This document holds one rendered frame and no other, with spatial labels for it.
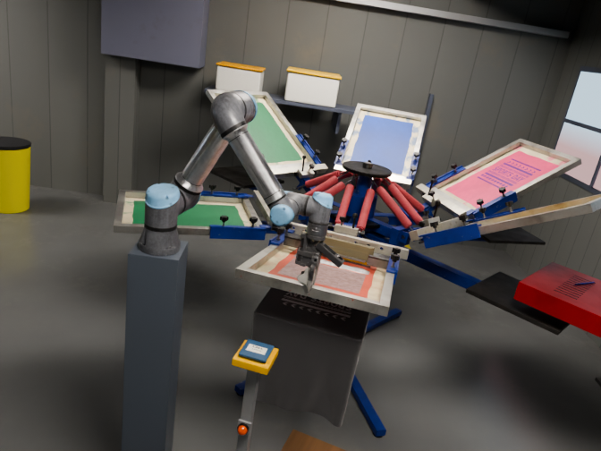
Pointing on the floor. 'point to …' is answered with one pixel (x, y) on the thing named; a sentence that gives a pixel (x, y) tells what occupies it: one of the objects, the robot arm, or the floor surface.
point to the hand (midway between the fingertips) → (311, 288)
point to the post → (250, 391)
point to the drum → (14, 174)
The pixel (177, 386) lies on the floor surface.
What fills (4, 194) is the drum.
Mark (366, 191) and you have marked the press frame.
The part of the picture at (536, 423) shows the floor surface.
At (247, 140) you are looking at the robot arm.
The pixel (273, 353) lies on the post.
